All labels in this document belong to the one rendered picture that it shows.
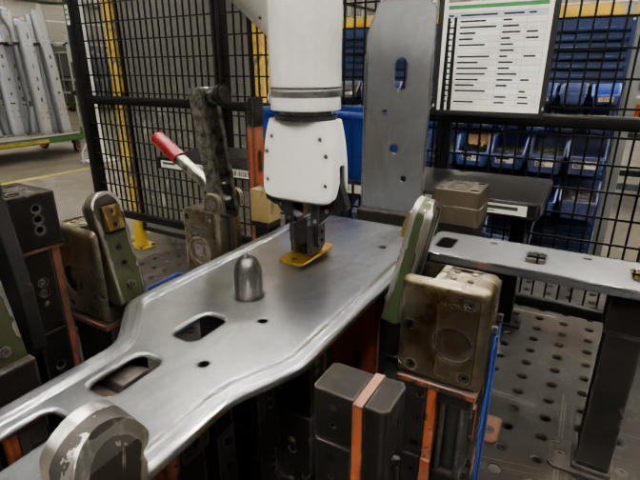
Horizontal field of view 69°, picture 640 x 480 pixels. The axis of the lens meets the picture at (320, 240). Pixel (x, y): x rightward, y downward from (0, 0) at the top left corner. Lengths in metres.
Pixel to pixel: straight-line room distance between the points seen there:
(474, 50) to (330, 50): 0.56
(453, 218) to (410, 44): 0.28
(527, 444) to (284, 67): 0.65
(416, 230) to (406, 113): 0.38
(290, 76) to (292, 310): 0.25
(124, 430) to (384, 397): 0.23
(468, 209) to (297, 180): 0.31
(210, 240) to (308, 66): 0.29
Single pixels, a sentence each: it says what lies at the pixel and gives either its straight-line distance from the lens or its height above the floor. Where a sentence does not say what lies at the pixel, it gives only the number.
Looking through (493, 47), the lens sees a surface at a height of 1.28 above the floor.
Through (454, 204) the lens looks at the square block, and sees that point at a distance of 0.77.
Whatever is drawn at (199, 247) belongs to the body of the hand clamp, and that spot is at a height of 0.99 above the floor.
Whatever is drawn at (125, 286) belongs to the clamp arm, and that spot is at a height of 1.00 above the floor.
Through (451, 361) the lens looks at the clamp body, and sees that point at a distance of 0.51.
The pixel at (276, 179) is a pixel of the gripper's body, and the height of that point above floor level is 1.11.
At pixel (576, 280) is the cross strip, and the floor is 1.00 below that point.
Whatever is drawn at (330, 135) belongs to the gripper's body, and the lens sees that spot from 0.54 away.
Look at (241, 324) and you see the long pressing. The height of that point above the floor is 1.00.
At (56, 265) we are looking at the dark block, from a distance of 0.59.
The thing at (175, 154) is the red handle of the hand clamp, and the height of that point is 1.12.
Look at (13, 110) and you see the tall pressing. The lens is 8.45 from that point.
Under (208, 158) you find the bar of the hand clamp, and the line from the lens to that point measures 0.66.
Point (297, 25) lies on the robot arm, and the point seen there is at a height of 1.28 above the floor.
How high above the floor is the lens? 1.24
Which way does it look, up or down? 20 degrees down
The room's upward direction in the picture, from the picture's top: straight up
